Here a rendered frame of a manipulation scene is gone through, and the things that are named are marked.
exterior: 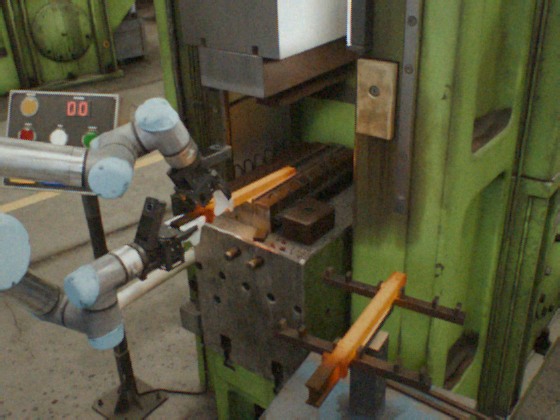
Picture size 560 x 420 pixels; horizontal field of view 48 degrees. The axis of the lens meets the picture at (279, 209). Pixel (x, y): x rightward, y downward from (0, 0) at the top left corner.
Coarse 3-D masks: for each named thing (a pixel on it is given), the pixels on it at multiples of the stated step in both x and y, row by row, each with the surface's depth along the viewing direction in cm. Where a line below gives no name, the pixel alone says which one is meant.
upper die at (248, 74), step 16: (208, 48) 148; (320, 48) 155; (336, 48) 160; (208, 64) 149; (224, 64) 146; (240, 64) 143; (256, 64) 140; (272, 64) 142; (288, 64) 146; (304, 64) 151; (320, 64) 157; (336, 64) 162; (208, 80) 152; (224, 80) 148; (240, 80) 145; (256, 80) 142; (272, 80) 143; (288, 80) 148; (304, 80) 153; (256, 96) 144
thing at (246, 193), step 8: (288, 168) 172; (272, 176) 167; (280, 176) 167; (256, 184) 162; (264, 184) 162; (272, 184) 165; (240, 192) 157; (248, 192) 158; (256, 192) 160; (240, 200) 156; (200, 208) 148; (208, 208) 148; (184, 216) 144; (192, 216) 144; (200, 216) 146; (208, 216) 147; (216, 216) 150; (176, 224) 141; (184, 224) 142
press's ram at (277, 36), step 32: (192, 0) 145; (224, 0) 139; (256, 0) 133; (288, 0) 132; (320, 0) 141; (192, 32) 149; (224, 32) 142; (256, 32) 136; (288, 32) 135; (320, 32) 144
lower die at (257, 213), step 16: (304, 144) 194; (320, 144) 191; (336, 144) 188; (272, 160) 184; (288, 160) 181; (320, 160) 178; (336, 160) 179; (352, 160) 183; (240, 176) 175; (256, 176) 172; (288, 176) 169; (304, 176) 170; (352, 176) 186; (272, 192) 163; (288, 192) 163; (304, 192) 167; (240, 208) 163; (256, 208) 159; (272, 208) 157; (256, 224) 162; (272, 224) 159
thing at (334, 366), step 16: (400, 272) 135; (384, 288) 130; (368, 304) 126; (384, 304) 126; (368, 320) 121; (352, 336) 117; (336, 352) 114; (352, 352) 115; (320, 368) 109; (336, 368) 111; (320, 384) 105; (320, 400) 107
